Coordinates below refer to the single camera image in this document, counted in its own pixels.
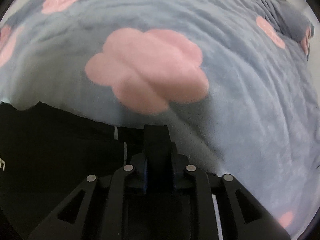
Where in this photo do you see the black jacket with reflective piping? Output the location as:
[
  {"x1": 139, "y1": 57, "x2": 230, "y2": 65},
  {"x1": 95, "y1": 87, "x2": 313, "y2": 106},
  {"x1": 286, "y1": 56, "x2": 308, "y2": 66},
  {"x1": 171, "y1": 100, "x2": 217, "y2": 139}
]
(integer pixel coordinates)
[{"x1": 0, "y1": 101, "x2": 223, "y2": 240}]

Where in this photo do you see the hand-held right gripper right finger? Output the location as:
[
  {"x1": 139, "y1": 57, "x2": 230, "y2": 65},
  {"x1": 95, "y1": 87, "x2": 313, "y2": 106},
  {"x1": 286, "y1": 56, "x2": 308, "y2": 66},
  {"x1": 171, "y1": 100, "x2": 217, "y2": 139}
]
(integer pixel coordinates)
[{"x1": 171, "y1": 142, "x2": 292, "y2": 240}]

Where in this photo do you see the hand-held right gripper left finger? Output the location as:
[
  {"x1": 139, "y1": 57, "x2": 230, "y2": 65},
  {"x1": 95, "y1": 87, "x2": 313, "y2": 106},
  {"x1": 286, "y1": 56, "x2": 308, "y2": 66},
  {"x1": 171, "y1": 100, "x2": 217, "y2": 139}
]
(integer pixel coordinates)
[{"x1": 27, "y1": 154, "x2": 149, "y2": 240}]

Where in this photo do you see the grey blanket with pink flowers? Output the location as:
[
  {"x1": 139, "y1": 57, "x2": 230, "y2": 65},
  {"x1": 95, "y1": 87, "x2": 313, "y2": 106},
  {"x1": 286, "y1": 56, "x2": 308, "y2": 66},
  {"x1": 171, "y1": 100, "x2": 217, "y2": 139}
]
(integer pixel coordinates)
[{"x1": 0, "y1": 0, "x2": 320, "y2": 238}]

